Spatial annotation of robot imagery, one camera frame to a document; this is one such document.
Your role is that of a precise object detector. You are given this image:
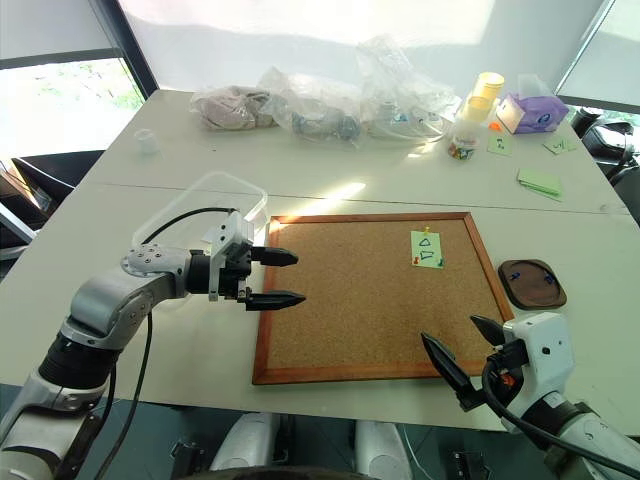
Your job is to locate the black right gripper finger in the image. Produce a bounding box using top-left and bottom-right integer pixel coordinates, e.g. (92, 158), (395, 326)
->
(469, 314), (507, 348)
(420, 331), (477, 413)

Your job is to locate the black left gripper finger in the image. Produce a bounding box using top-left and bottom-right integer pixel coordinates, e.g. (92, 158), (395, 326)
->
(244, 290), (307, 313)
(248, 245), (300, 268)

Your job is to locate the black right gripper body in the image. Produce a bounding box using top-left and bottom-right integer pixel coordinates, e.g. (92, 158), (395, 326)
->
(482, 338), (531, 409)

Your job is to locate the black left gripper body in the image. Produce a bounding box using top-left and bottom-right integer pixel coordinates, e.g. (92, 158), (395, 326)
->
(218, 242), (255, 302)

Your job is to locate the wood framed cork board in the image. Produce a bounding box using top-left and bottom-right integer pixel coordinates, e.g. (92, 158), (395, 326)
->
(251, 211), (516, 386)

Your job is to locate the green note with triangles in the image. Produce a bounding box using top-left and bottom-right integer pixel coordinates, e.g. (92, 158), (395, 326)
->
(410, 229), (447, 272)

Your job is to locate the green sticky note pad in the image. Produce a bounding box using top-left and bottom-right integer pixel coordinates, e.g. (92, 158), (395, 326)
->
(515, 167), (566, 203)

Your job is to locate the green note with scribble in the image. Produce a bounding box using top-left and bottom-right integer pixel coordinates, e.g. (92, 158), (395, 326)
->
(486, 134), (514, 158)
(543, 136), (578, 157)

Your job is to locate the clear jar of push pins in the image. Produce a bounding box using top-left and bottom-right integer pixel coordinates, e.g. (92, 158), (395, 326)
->
(446, 117), (481, 162)

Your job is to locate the brown wooden tray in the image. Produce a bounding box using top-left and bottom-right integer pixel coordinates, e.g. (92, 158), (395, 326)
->
(496, 258), (569, 310)

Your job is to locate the clear plastic container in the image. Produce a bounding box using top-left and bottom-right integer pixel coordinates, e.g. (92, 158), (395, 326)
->
(130, 170), (269, 254)

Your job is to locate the white robot leg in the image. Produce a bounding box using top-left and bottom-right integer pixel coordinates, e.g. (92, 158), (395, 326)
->
(209, 413), (282, 474)
(354, 419), (415, 480)

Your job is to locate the plastic bag with grey items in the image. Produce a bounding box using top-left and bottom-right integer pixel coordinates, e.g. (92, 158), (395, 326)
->
(256, 66), (364, 150)

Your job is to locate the small white cup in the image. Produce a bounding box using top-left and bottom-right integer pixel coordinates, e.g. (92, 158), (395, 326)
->
(135, 128), (159, 157)

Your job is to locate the plastic bag with pink cloth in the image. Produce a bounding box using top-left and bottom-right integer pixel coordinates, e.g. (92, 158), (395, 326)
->
(189, 84), (281, 133)

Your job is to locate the large clear plastic bag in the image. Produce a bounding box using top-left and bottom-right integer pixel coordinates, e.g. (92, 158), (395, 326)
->
(356, 33), (462, 147)

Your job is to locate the black office chair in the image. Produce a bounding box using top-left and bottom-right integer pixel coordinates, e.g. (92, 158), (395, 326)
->
(569, 106), (640, 224)

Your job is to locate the purple tissue box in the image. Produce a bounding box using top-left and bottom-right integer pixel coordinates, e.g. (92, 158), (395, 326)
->
(495, 74), (571, 136)

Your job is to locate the yellow cup stack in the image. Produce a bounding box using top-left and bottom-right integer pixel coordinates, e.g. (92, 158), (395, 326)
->
(464, 71), (506, 122)

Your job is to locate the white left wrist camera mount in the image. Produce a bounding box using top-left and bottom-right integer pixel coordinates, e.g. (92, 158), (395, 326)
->
(206, 210), (257, 303)

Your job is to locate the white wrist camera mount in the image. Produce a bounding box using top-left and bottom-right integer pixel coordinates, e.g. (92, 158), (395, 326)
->
(206, 210), (257, 303)
(501, 312), (576, 404)

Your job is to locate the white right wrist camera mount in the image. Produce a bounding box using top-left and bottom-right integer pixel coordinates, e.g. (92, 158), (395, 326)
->
(501, 312), (576, 404)

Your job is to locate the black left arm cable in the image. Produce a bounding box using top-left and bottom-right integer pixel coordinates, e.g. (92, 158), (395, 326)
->
(92, 206), (239, 480)

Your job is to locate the black chair with metal frame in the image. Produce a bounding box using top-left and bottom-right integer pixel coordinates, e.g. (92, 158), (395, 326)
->
(0, 149), (107, 261)

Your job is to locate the dark window frame post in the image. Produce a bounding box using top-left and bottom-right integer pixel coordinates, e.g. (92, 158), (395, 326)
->
(87, 0), (162, 102)

